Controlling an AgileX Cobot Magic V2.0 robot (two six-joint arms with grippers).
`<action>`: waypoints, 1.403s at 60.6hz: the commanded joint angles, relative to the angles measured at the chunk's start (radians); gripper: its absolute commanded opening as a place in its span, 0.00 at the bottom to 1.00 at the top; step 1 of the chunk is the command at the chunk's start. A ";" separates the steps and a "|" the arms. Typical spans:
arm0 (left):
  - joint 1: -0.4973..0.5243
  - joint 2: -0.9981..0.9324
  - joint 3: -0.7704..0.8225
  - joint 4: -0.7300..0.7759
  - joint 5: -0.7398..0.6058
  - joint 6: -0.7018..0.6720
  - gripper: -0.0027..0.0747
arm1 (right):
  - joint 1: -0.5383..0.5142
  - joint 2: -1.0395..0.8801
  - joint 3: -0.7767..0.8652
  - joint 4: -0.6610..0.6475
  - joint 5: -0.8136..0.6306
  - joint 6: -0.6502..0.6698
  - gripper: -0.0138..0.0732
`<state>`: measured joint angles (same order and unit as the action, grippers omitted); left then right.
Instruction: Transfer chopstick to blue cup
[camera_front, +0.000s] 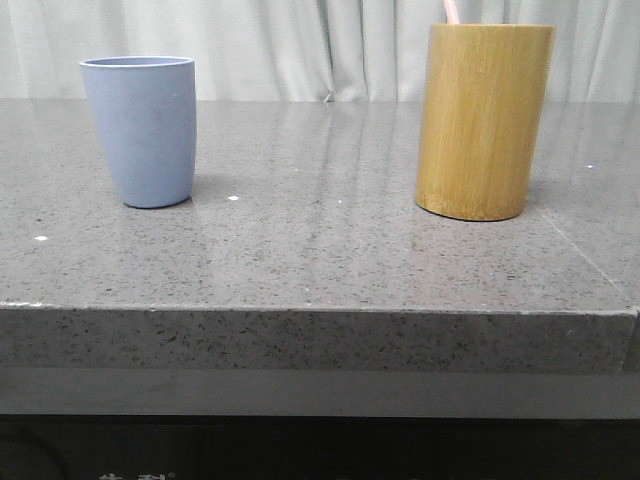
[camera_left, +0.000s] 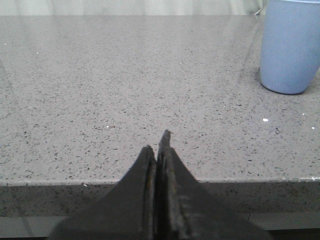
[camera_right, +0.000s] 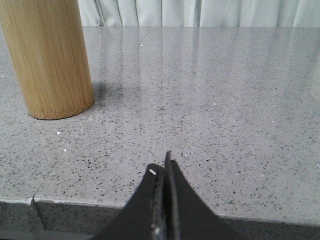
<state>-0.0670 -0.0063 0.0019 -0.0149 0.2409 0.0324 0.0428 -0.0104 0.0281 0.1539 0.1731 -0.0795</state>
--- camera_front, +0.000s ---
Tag bamboo cylindrical holder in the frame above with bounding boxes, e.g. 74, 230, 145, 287
415, 24, 555, 221

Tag pale green curtain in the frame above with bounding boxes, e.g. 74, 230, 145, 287
1, 1, 639, 103

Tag blue plastic cup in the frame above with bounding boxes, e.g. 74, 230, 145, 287
80, 56, 197, 209

